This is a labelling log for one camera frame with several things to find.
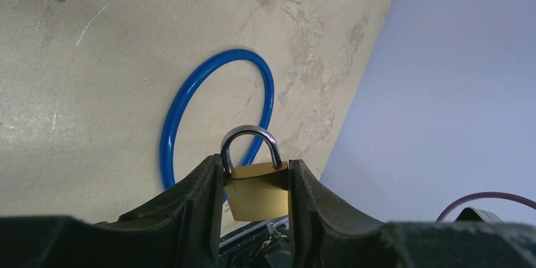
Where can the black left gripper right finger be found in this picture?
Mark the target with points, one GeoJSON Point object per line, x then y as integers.
{"type": "Point", "coordinates": [327, 231]}

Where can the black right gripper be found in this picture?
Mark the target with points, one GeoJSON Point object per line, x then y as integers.
{"type": "Point", "coordinates": [245, 247]}

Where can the blue cable lock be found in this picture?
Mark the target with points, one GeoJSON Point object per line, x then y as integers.
{"type": "Point", "coordinates": [186, 92]}

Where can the brass padlock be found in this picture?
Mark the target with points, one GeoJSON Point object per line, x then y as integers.
{"type": "Point", "coordinates": [255, 192]}

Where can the small padlock key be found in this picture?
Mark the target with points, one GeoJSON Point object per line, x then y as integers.
{"type": "Point", "coordinates": [276, 233]}

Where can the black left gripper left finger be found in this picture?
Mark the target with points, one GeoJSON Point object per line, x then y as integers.
{"type": "Point", "coordinates": [180, 227]}

